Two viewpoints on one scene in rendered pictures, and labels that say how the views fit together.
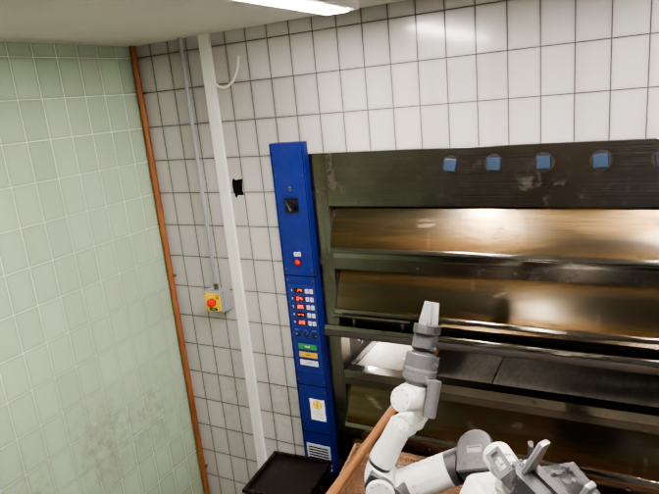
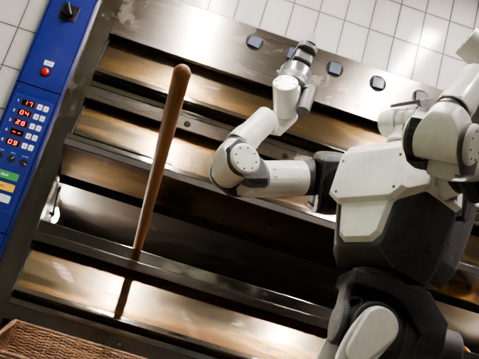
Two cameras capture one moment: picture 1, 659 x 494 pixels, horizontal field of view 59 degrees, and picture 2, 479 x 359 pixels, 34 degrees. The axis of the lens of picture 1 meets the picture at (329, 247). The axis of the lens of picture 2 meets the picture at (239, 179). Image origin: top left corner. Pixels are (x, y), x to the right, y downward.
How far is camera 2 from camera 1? 189 cm
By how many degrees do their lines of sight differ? 47
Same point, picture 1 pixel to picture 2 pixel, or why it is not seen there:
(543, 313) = (301, 199)
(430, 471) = (291, 163)
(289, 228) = (53, 34)
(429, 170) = (232, 38)
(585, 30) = not seen: outside the picture
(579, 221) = (348, 127)
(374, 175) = (174, 23)
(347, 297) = (89, 132)
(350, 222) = (127, 58)
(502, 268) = (274, 147)
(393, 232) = not seen: hidden behind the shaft
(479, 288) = not seen: hidden behind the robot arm
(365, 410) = (47, 278)
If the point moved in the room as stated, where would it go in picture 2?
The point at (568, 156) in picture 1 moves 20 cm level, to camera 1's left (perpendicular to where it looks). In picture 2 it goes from (354, 71) to (316, 44)
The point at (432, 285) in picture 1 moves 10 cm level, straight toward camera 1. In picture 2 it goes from (194, 149) to (207, 142)
